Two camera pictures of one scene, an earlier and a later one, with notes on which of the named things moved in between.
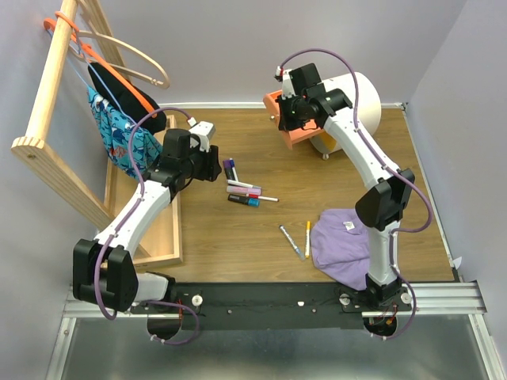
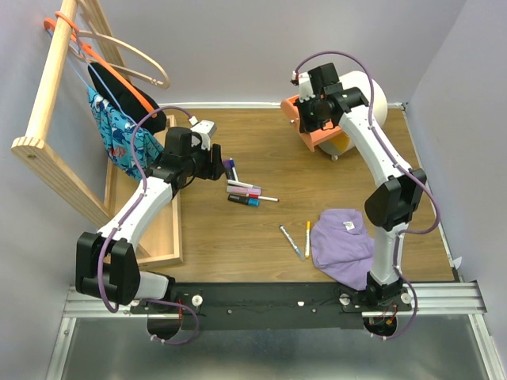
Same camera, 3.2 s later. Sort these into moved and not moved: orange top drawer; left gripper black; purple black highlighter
Moved: orange top drawer
Not moved: purple black highlighter; left gripper black
